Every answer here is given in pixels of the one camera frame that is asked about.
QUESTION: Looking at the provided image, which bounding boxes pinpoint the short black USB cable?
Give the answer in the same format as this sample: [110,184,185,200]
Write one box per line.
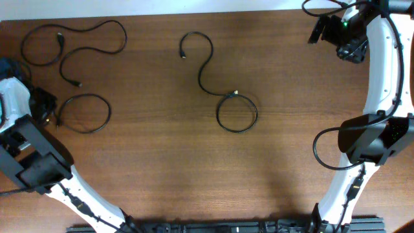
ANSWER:
[179,31,259,134]

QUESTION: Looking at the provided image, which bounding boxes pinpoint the long black USB cable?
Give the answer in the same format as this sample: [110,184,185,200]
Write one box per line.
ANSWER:
[20,19,128,87]

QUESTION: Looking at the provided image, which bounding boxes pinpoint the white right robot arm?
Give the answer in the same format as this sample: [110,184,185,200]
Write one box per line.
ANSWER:
[278,0,413,232]

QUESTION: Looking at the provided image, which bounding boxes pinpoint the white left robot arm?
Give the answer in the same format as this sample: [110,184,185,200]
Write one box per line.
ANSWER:
[1,58,140,232]

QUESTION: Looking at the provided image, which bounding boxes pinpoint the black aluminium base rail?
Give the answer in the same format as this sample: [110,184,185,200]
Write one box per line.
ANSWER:
[66,217,386,233]

